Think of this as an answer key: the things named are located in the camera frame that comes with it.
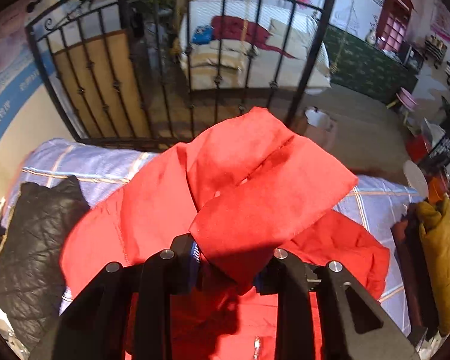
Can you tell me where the blue bag on sofa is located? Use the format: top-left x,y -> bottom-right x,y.
192,25 -> 214,45

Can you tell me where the blue plaid bed sheet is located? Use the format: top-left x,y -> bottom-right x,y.
1,138 -> 421,334

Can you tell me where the blue white wall poster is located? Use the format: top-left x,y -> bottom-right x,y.
0,0 -> 50,142

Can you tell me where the white sofa bed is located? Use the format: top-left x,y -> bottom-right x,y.
178,0 -> 318,90

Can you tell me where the pink stool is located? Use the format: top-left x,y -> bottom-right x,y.
386,87 -> 418,125

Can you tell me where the black iron bed footboard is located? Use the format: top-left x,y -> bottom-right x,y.
26,0 -> 335,151

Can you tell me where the black quilted jacket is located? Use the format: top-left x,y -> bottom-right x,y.
0,175 -> 89,351

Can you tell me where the wooden board panel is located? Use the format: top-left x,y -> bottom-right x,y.
53,31 -> 151,138

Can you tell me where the red miniature phone booth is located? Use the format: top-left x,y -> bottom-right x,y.
376,0 -> 414,52

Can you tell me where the red hooded jacket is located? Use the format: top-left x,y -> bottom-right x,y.
60,107 -> 389,359

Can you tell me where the dark red cloth on sofa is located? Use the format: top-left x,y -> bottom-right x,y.
208,16 -> 296,59

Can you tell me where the green patterned cabinet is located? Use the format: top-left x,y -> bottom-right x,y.
323,25 -> 418,103

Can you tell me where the mustard yellow garment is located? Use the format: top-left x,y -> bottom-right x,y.
415,194 -> 450,336

